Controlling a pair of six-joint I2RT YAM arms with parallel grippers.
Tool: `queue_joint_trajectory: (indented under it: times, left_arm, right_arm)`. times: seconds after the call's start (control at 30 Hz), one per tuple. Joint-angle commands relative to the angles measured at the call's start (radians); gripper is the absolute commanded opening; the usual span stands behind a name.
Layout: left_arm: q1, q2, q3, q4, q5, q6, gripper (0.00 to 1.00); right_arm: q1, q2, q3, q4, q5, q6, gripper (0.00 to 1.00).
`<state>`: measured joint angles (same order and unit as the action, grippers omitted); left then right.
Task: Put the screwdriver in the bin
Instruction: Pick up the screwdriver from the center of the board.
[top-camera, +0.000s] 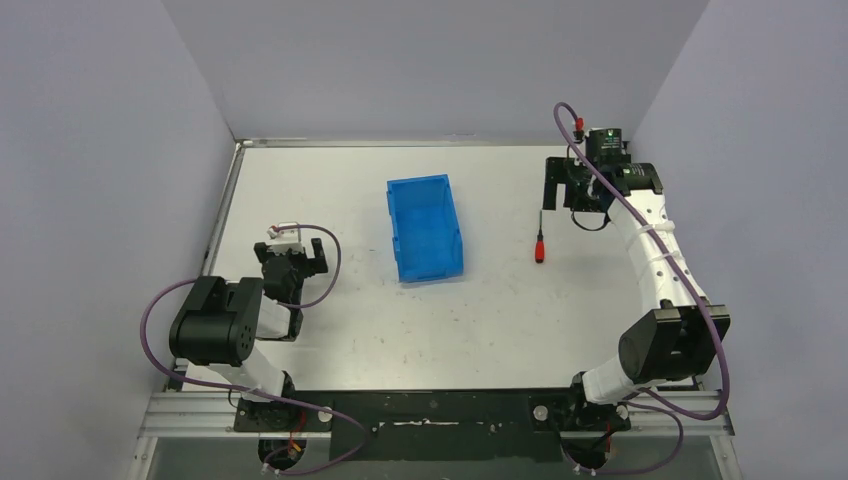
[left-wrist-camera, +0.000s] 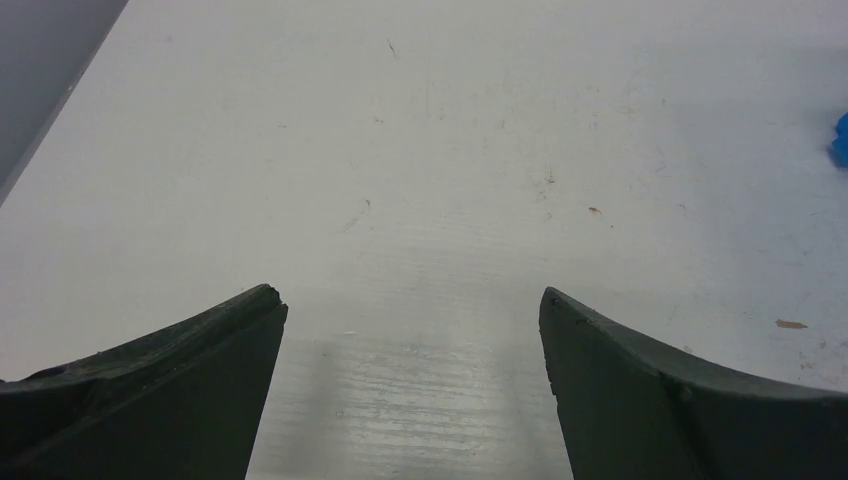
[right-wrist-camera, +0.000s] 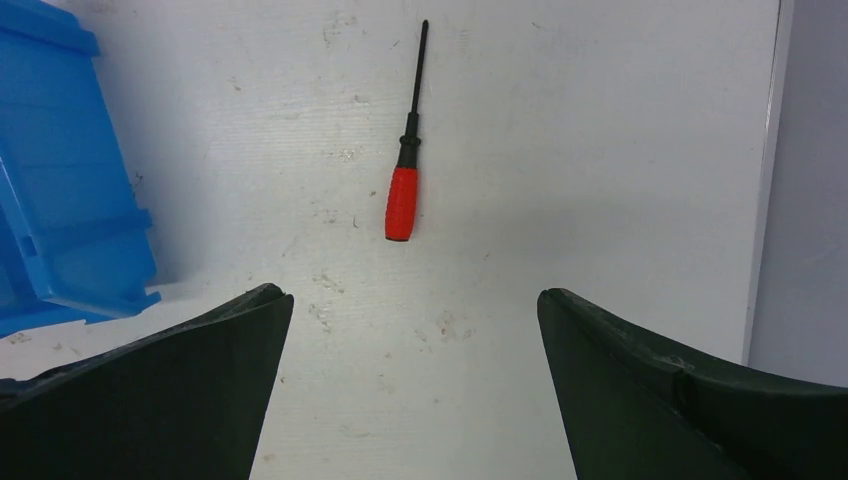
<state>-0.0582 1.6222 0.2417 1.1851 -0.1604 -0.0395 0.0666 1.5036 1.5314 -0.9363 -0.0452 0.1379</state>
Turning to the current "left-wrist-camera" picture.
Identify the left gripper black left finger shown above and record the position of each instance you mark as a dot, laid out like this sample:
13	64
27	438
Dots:
183	402

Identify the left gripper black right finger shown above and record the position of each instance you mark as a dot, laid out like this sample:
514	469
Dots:
632	407

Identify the blue plastic bin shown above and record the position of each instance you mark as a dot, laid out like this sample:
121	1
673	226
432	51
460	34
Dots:
839	145

